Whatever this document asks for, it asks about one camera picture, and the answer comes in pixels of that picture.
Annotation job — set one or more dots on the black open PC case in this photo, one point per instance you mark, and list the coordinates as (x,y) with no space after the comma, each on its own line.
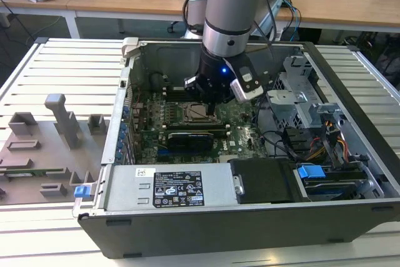
(218,235)

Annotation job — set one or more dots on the silver CPU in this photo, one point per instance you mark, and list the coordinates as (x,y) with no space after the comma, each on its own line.
(198,112)

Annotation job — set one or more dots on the grey power supply unit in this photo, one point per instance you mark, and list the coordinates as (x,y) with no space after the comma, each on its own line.
(125,185)

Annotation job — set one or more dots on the black plastic bay cover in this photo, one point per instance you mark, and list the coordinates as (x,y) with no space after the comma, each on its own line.
(265,179)

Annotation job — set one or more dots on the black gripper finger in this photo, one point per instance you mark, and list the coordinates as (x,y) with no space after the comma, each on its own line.
(211,109)

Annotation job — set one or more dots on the green RAM stick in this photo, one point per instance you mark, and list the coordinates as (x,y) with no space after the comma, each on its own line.
(37,172)

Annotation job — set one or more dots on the blue case latch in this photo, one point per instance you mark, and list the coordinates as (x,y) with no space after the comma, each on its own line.
(81,192)

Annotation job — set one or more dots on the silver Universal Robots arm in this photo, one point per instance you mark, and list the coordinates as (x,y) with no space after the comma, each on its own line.
(231,7)

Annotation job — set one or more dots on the green motherboard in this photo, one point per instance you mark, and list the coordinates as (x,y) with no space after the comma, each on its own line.
(243,142)

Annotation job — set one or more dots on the hard disk in blue carrier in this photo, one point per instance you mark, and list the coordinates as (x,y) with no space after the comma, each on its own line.
(311,173)

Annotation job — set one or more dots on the black RAM slot bank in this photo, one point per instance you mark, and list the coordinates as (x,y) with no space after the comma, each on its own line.
(197,127)
(173,95)

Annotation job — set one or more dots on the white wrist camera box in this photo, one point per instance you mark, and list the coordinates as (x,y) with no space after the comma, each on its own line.
(247,87)

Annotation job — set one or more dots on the CPU socket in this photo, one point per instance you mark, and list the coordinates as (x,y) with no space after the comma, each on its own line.
(185,113)

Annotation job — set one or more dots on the black graphics card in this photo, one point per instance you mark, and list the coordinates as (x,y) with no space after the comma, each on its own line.
(190,142)

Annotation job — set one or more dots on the silver metal drive cage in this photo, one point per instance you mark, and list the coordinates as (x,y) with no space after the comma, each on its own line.
(290,104)

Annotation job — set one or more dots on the grey parts rack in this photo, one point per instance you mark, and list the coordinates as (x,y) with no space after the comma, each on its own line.
(47,154)

